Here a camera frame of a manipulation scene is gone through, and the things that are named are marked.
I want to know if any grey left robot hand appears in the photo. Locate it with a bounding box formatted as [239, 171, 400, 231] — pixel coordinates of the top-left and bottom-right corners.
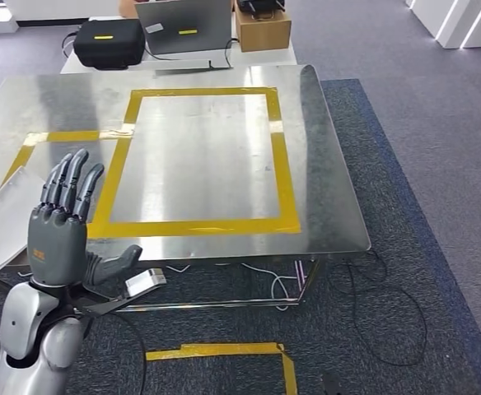
[26, 148, 143, 288]

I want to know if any white curved plastic part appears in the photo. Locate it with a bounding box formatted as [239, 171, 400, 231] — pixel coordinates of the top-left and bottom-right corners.
[0, 165, 46, 277]

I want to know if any steel workbench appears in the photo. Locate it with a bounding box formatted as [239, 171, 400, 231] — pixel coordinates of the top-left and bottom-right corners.
[0, 64, 372, 313]

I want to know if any small yellow bench tape square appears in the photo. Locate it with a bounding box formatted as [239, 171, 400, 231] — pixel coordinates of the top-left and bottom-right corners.
[0, 123, 136, 189]

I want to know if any black zip case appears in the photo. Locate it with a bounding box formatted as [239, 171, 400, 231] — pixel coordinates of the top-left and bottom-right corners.
[72, 17, 146, 71]

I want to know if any person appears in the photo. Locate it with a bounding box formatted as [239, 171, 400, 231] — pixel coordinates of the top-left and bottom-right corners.
[118, 0, 140, 19]

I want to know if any grey laptop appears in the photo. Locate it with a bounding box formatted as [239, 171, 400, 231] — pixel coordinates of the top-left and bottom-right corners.
[134, 0, 233, 77]

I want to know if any large yellow bench tape square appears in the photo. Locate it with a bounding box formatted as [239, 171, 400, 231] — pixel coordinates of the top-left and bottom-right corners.
[87, 86, 302, 239]

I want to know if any white desk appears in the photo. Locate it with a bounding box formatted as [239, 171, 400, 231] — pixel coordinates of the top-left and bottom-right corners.
[60, 15, 298, 75]

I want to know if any brown cardboard box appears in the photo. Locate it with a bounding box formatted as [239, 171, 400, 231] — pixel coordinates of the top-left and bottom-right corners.
[233, 2, 293, 53]

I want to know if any black router with antennas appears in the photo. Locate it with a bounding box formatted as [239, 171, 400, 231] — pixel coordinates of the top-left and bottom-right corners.
[237, 0, 286, 16]

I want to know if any black camera bracket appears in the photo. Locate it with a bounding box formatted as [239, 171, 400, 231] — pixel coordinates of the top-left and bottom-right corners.
[65, 283, 167, 318]

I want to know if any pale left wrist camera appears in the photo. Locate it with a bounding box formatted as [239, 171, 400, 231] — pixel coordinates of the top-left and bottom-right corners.
[125, 267, 168, 298]

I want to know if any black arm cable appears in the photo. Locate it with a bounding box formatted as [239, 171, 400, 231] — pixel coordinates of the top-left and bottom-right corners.
[108, 311, 148, 395]

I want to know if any white cable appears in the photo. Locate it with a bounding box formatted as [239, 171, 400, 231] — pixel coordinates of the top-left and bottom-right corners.
[166, 263, 304, 312]

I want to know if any black floor cable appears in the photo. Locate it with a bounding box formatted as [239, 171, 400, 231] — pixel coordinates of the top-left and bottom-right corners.
[327, 249, 429, 367]

